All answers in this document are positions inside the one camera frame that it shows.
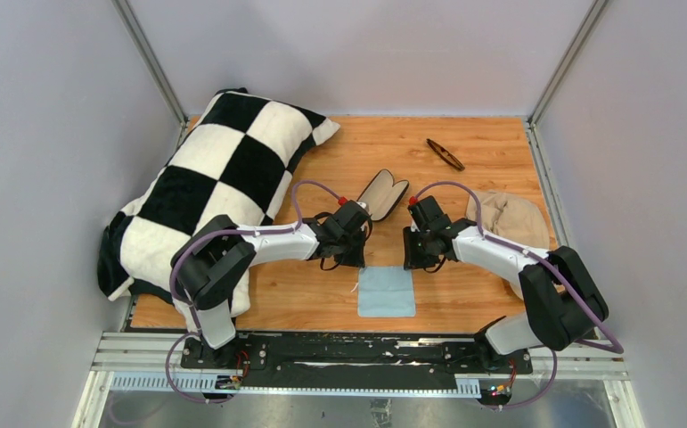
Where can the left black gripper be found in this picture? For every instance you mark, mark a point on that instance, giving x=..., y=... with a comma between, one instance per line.
x=357, y=259

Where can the beige crumpled cloth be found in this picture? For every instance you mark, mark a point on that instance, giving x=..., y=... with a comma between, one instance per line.
x=510, y=218

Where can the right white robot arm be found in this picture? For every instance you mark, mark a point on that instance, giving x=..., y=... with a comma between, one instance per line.
x=562, y=302

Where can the black glasses case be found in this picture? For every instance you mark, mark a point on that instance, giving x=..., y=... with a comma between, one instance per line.
x=383, y=194

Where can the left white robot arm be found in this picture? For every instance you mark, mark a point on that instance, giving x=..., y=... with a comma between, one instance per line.
x=207, y=269

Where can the left aluminium frame post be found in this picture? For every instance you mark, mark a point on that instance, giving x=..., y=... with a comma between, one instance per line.
x=143, y=46

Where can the aluminium frame post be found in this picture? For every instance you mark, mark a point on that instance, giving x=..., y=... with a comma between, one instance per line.
x=143, y=46
x=585, y=29

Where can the right aluminium frame post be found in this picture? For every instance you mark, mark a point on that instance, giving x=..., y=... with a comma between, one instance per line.
x=585, y=29

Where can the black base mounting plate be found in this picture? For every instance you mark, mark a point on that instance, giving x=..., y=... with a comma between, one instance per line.
x=355, y=361

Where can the dark folded sunglasses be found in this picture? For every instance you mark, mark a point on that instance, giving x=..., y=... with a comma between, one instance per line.
x=445, y=155

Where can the light blue cleaning cloth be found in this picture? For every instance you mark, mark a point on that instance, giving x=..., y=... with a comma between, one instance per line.
x=385, y=292

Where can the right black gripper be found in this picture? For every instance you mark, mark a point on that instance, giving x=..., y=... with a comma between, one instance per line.
x=413, y=260

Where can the black white checkered pillow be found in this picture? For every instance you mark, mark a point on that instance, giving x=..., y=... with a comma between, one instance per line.
x=237, y=161

